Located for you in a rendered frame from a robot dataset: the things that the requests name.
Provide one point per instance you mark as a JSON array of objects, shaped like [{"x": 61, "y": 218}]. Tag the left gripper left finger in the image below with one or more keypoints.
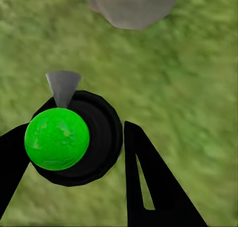
[{"x": 13, "y": 163}]

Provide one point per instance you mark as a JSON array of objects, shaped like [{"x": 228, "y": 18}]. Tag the pesticide atomizer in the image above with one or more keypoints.
[{"x": 76, "y": 136}]

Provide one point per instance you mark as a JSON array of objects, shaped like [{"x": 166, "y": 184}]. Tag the tree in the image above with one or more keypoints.
[{"x": 132, "y": 14}]

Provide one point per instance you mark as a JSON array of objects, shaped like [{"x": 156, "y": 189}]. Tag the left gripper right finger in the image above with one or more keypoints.
[{"x": 173, "y": 208}]

